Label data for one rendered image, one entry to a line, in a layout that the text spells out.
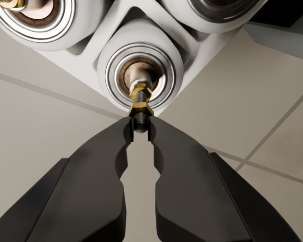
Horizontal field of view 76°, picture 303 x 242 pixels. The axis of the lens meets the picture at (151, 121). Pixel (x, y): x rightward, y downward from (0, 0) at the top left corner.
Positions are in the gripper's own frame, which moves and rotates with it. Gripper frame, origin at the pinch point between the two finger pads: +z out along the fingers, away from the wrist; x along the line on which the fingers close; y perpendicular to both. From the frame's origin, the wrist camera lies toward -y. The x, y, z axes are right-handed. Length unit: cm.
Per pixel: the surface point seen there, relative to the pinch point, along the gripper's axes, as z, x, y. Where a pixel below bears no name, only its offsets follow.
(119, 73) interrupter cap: 9.5, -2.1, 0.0
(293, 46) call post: 19.9, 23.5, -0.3
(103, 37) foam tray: 16.8, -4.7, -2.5
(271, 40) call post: 25.3, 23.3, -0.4
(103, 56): 10.0, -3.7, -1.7
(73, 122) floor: 34.8, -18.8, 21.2
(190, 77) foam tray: 16.8, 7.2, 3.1
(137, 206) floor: 35, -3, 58
